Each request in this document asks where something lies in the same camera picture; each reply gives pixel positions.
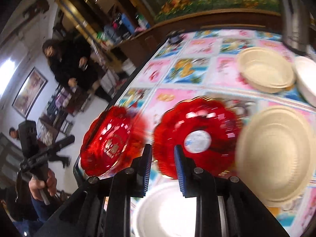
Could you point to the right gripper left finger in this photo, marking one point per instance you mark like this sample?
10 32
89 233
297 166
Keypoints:
129 182

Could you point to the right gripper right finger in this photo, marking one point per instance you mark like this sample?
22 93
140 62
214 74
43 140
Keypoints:
215 211

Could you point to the white plate bottom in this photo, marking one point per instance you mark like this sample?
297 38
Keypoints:
164 211

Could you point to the red plastic plate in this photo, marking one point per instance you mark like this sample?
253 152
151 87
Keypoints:
113 140
205 129

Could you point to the cream paper plate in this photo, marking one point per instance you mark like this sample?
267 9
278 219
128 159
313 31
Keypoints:
275 155

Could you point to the cream bowl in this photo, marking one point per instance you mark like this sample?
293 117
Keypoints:
265 70

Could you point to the operator left hand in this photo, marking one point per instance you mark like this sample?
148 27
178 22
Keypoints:
36 185

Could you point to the person in black standing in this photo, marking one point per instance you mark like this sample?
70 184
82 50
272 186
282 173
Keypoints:
69 61

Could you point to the white bucket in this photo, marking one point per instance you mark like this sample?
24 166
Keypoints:
128 67

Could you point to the wooden counter cabinet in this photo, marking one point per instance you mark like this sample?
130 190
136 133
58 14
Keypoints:
141 47

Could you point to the colourful printed tablecloth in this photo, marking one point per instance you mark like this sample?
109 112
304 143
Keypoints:
204 64

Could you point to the small black jar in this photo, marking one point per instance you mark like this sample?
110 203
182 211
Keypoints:
175 37

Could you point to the blue bottle on counter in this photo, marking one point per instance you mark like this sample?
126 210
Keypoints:
127 24

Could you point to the steel thermos jug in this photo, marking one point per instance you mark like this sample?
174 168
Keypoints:
295 26

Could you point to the framed wall picture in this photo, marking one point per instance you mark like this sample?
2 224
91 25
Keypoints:
29 92

